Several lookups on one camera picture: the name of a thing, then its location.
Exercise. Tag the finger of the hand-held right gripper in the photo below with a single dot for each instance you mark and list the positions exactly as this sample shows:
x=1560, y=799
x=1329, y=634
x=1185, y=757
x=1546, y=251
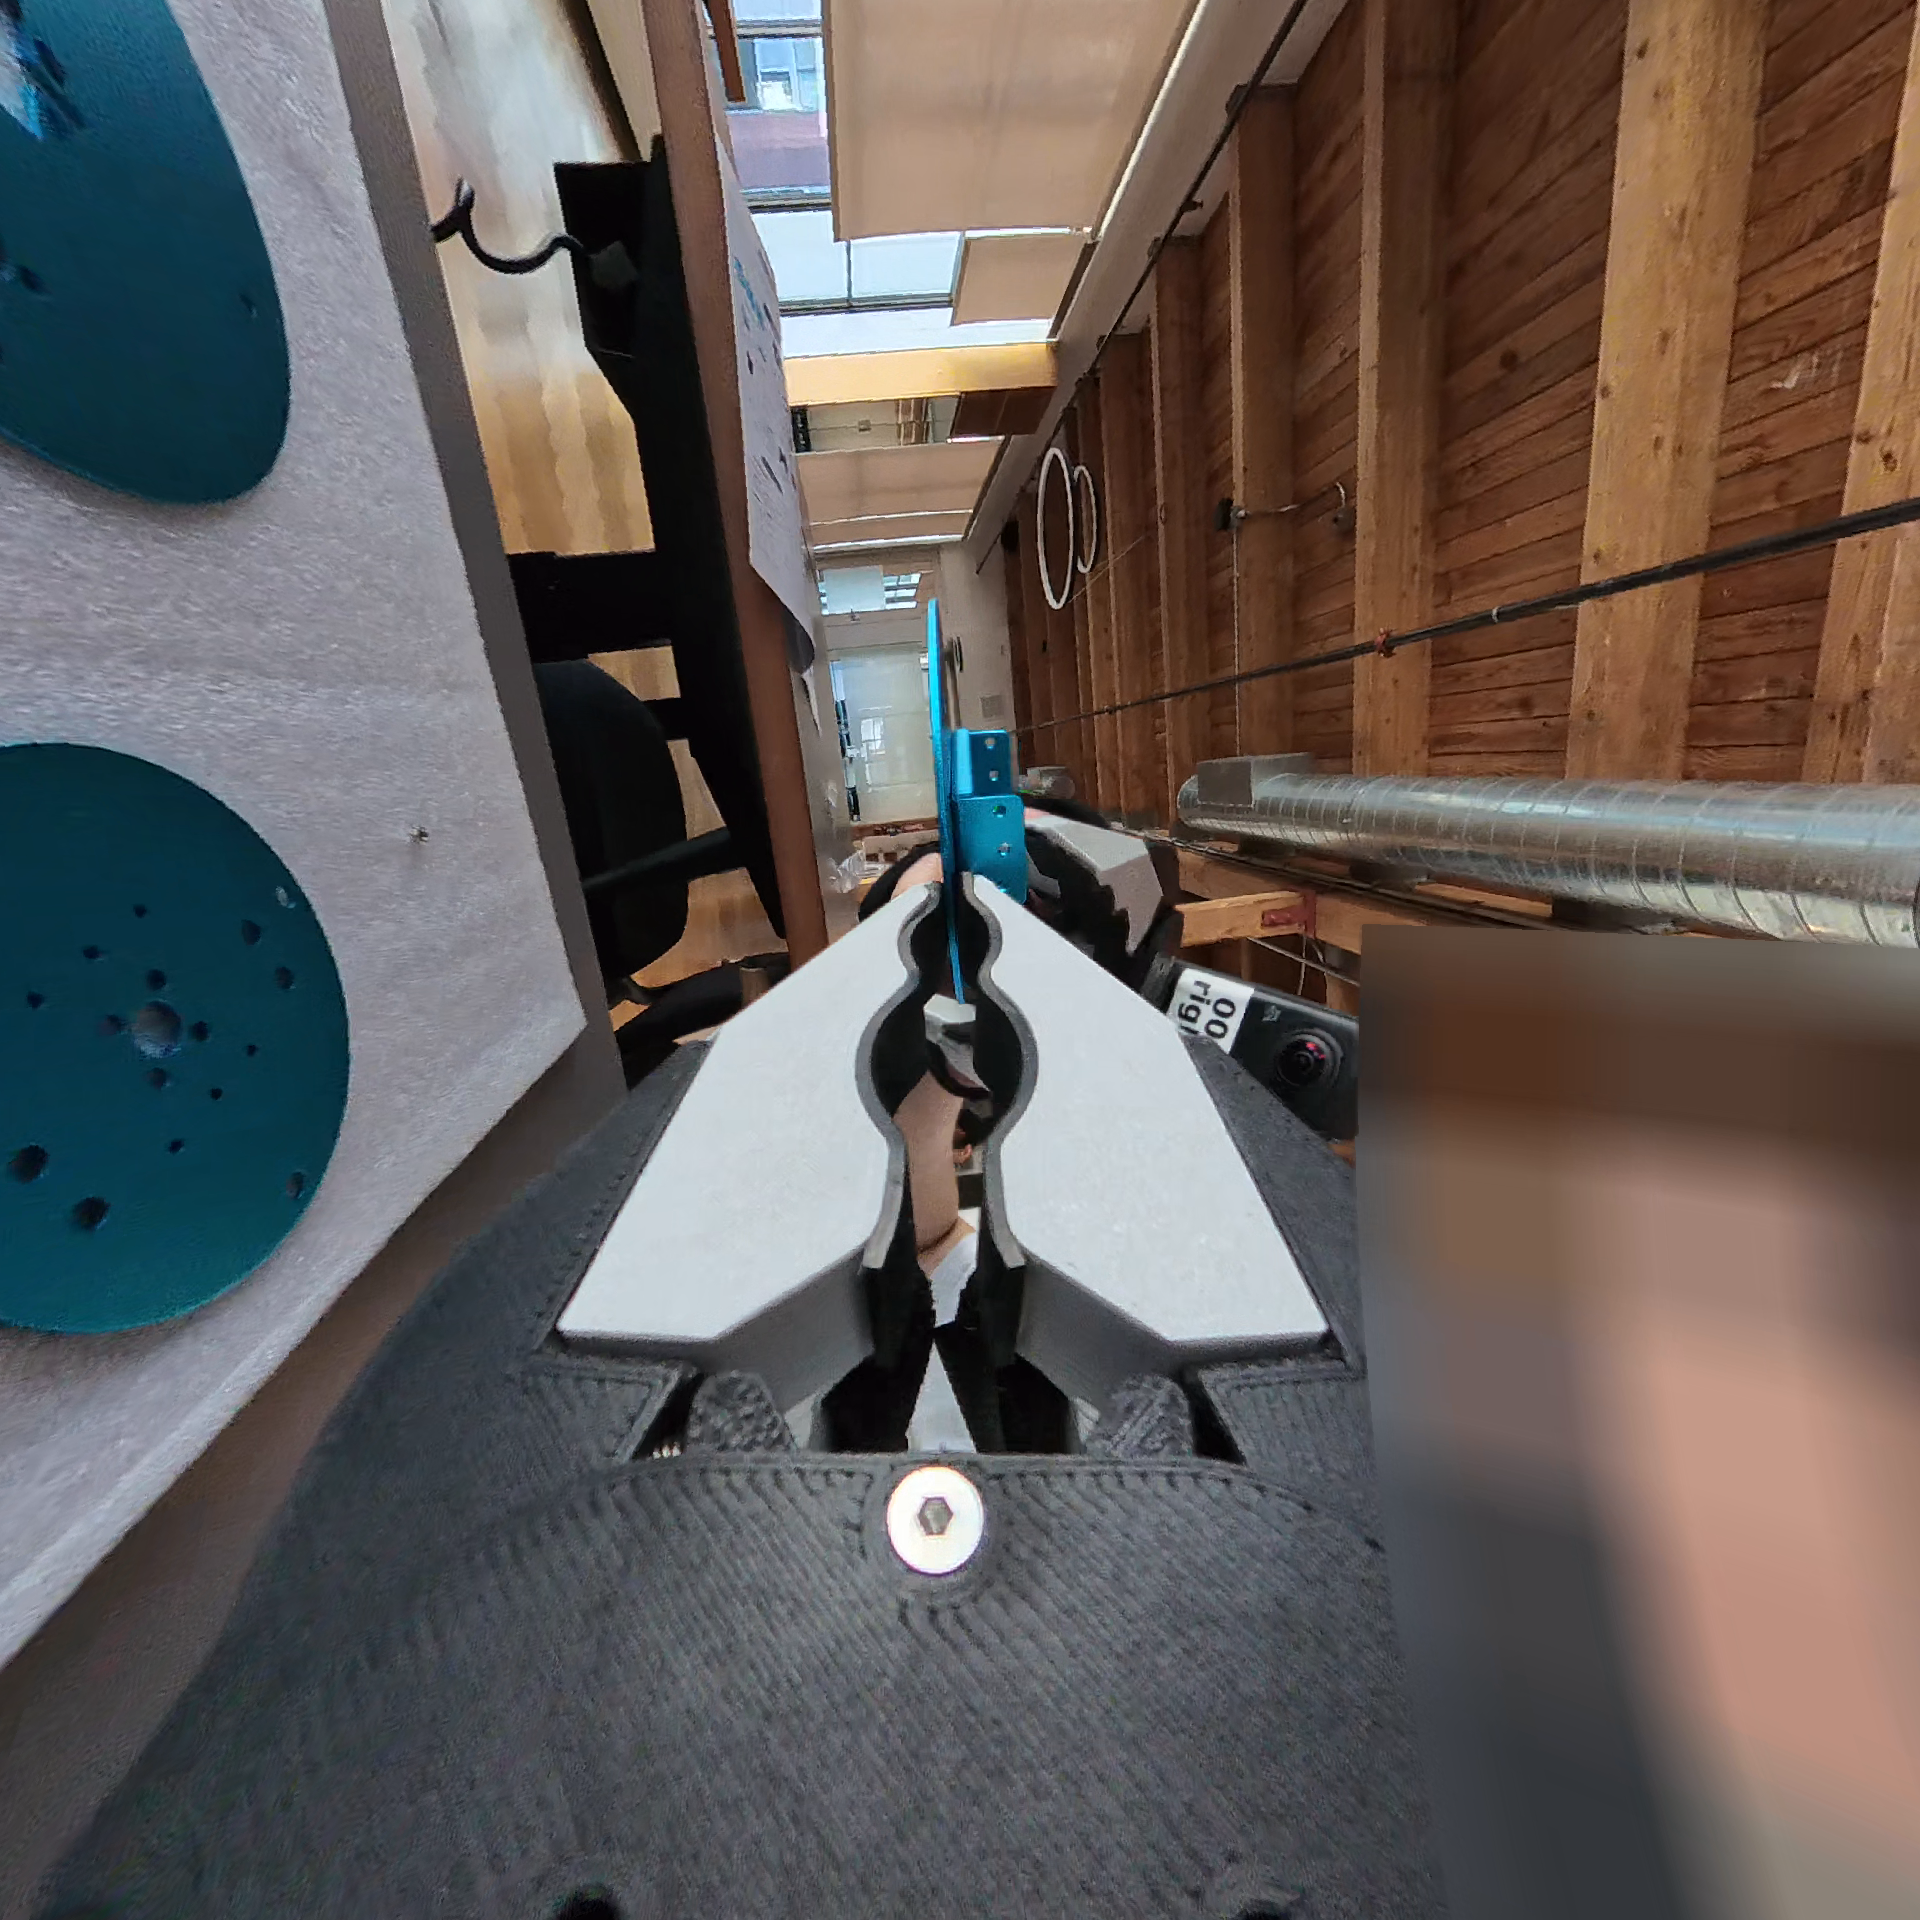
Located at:
x=1118, y=869

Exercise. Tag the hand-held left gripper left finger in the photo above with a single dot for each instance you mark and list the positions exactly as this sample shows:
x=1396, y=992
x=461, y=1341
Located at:
x=751, y=1184

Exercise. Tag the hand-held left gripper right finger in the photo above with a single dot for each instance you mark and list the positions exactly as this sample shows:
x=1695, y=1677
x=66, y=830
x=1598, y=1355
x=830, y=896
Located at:
x=1141, y=1184

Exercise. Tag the blue square metal bracket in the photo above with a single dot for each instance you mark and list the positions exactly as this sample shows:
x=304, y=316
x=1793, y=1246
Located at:
x=990, y=840

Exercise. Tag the small blue perforated disc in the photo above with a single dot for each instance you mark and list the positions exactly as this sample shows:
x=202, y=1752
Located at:
x=181, y=811
x=943, y=751

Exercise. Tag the person's right hand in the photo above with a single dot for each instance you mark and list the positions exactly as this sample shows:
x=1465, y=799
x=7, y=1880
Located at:
x=932, y=1184

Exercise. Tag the black office chair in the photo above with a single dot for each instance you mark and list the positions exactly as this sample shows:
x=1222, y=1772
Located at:
x=599, y=811

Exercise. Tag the black ceiling rod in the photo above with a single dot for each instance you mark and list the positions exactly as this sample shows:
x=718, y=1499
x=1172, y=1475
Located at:
x=1501, y=615

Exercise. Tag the white printed poster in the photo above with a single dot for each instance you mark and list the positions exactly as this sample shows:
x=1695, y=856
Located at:
x=765, y=452

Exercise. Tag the white foam sheet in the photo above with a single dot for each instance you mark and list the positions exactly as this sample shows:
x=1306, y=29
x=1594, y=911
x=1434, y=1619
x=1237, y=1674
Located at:
x=224, y=629

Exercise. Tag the large blue disc rectangular cutout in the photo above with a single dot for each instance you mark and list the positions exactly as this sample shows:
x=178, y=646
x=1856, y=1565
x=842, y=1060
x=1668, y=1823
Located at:
x=149, y=300

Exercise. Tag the silver ventilation duct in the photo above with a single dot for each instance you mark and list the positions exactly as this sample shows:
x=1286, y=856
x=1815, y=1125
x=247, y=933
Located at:
x=1501, y=840

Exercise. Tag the black desk frame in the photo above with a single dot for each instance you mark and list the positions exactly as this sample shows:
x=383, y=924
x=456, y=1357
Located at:
x=661, y=376

